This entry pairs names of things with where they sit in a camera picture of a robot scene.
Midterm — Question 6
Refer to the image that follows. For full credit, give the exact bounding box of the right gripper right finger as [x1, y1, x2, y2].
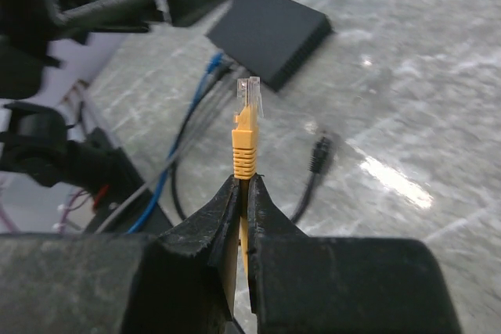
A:
[248, 176, 461, 333]

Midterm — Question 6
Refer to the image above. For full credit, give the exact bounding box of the grey thin cable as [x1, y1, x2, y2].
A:
[93, 63, 247, 235]

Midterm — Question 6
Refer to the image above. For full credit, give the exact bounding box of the orange ethernet cable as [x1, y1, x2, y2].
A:
[231, 74, 265, 276]

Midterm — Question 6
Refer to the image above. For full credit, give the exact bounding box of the black network switch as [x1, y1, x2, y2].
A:
[206, 0, 333, 92]

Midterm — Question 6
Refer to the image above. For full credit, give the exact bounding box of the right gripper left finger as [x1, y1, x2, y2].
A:
[1, 178, 240, 333]

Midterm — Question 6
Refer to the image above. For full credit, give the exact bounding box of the blue ethernet cable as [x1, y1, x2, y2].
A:
[127, 52, 224, 235]

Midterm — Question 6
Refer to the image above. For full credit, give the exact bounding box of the black ethernet cable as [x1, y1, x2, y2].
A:
[170, 63, 344, 225]

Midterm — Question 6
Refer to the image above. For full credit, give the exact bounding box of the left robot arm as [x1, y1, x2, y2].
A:
[1, 0, 226, 233]

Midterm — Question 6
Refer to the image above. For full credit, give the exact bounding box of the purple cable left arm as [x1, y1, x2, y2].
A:
[0, 177, 93, 235]

